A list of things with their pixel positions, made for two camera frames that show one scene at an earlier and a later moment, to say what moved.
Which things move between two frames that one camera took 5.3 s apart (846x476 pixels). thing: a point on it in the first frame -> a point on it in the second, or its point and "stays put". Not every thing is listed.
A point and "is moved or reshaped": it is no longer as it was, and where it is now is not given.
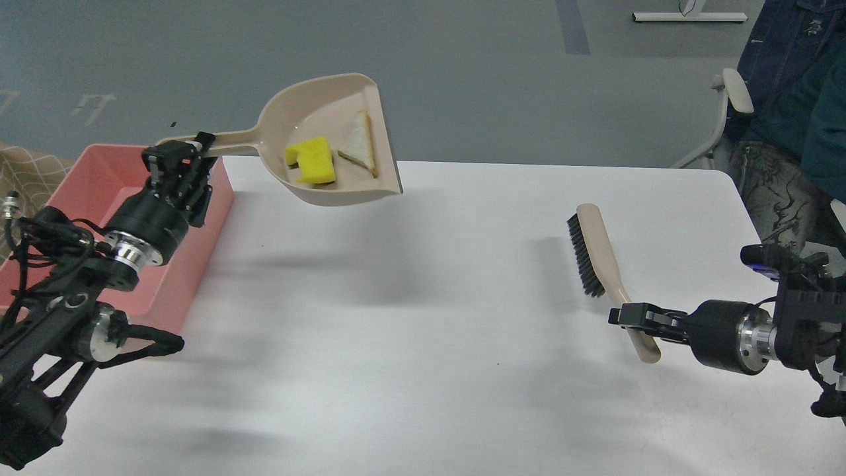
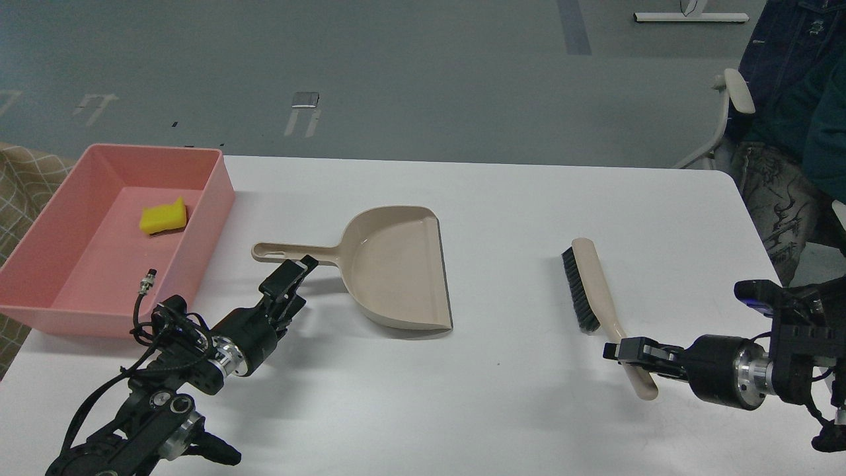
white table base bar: (688, 16) stays put
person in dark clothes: (788, 154) stays put
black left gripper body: (150, 227) -> (242, 339)
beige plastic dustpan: (325, 106) -> (392, 260)
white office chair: (733, 88) stays put
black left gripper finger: (198, 187) -> (283, 309)
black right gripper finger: (677, 333) -> (668, 367)
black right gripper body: (730, 335) -> (729, 371)
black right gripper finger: (641, 314) -> (636, 346)
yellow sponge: (314, 160) is moved or reshaped
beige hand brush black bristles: (597, 260) -> (593, 307)
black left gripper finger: (170, 164) -> (275, 286)
